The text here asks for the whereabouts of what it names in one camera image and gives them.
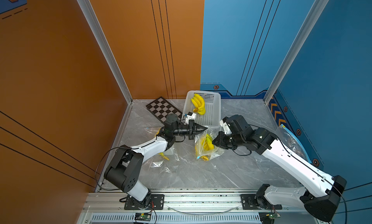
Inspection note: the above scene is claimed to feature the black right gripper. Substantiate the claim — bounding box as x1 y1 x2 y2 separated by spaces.
209 131 245 150

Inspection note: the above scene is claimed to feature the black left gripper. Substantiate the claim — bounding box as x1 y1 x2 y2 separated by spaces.
171 121 207 141

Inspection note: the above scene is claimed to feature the yellow green banana bunch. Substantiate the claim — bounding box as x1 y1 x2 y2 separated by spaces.
195 134 215 161

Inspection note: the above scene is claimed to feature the clear zip bag blue seal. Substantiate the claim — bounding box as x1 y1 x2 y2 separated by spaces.
275 124 312 163

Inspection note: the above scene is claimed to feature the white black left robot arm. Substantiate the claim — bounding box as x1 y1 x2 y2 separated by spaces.
104 114 207 208

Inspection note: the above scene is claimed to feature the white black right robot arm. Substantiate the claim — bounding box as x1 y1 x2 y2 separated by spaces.
212 114 347 222

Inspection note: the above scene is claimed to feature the white perforated plastic basket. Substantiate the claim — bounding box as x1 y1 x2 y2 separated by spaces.
183 90 221 127

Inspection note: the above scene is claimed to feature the black white chessboard box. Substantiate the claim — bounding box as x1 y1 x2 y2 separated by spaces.
146 97 182 124

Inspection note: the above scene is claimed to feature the green circuit board right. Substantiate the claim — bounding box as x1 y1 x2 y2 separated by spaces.
266 212 281 220

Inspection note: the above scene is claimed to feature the green circuit board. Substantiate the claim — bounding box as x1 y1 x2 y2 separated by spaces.
134 212 152 224
266 212 281 220

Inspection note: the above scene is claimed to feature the green circuit board left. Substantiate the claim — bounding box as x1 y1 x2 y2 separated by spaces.
134 212 152 224

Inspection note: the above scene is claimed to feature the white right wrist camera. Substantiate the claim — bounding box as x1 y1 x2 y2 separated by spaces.
220 117 232 135

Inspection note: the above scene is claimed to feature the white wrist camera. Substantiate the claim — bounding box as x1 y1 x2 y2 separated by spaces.
220 117 232 135
184 112 197 124

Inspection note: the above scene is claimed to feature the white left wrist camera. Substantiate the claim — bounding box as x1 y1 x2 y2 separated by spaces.
184 112 197 124

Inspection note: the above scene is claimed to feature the aluminium front rail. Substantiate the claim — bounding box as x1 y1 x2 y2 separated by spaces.
77 189 320 224

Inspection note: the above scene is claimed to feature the aluminium corner post right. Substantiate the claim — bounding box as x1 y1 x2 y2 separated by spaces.
263 0 329 105

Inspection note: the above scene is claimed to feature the aluminium corner post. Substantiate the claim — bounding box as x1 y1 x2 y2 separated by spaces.
263 0 329 105
77 0 133 105

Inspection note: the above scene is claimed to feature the aluminium corner post left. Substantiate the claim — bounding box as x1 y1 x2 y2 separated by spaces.
77 0 133 105

